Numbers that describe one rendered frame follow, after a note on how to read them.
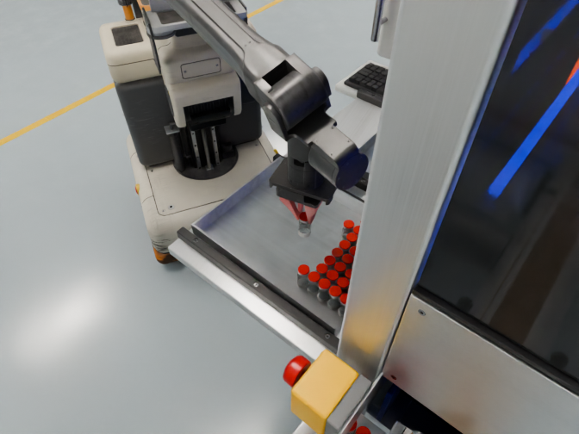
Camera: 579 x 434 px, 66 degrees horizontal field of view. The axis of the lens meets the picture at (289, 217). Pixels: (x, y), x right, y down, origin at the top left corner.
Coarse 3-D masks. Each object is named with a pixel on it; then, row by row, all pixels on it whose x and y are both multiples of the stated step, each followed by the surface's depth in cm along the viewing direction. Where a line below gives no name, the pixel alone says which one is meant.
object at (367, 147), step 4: (376, 132) 105; (372, 136) 104; (376, 136) 105; (368, 140) 103; (372, 140) 105; (364, 144) 102; (368, 144) 104; (372, 144) 106; (360, 148) 102; (364, 148) 104; (368, 148) 105; (372, 148) 106; (364, 152) 105; (368, 152) 105; (372, 152) 105; (368, 156) 104; (372, 156) 104; (368, 164) 102; (368, 168) 101; (368, 172) 96; (364, 176) 97; (368, 176) 96
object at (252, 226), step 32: (256, 192) 96; (192, 224) 86; (224, 224) 90; (256, 224) 90; (288, 224) 90; (320, 224) 90; (224, 256) 84; (256, 256) 85; (288, 256) 85; (320, 256) 85; (288, 288) 80; (320, 320) 73
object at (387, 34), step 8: (392, 0) 135; (400, 0) 133; (384, 8) 138; (392, 8) 136; (392, 16) 138; (384, 24) 141; (392, 24) 139; (384, 32) 143; (392, 32) 141; (384, 40) 144; (392, 40) 143; (384, 48) 146; (384, 56) 148
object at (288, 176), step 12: (288, 156) 66; (288, 168) 68; (300, 168) 65; (312, 168) 65; (276, 180) 70; (288, 180) 70; (300, 180) 67; (312, 180) 67; (324, 180) 70; (300, 192) 68; (312, 192) 68; (324, 192) 68
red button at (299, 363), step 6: (294, 360) 58; (300, 360) 58; (306, 360) 58; (288, 366) 57; (294, 366) 57; (300, 366) 57; (306, 366) 58; (288, 372) 57; (294, 372) 57; (300, 372) 57; (288, 378) 57; (294, 378) 57; (288, 384) 58; (294, 384) 57
